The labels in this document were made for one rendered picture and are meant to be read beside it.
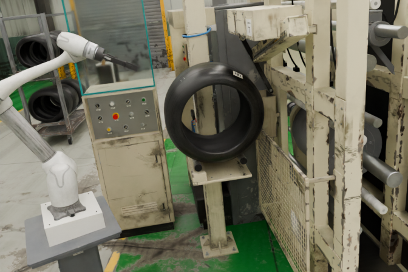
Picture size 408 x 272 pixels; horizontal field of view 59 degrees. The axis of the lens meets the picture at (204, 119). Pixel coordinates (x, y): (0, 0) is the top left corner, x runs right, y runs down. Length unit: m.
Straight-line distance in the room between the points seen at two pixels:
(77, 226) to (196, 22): 1.41
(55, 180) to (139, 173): 0.95
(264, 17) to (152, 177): 1.70
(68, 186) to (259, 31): 1.34
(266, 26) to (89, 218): 1.43
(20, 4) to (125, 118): 10.10
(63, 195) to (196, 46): 1.20
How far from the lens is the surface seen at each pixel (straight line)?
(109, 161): 2.94
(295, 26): 1.73
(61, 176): 2.18
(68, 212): 2.23
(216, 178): 2.24
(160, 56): 11.43
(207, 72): 2.02
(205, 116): 2.45
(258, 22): 1.78
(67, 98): 5.71
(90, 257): 2.39
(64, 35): 2.08
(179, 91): 2.02
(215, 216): 2.79
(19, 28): 12.81
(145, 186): 3.02
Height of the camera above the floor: 1.84
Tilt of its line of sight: 18 degrees down
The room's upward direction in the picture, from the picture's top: 6 degrees counter-clockwise
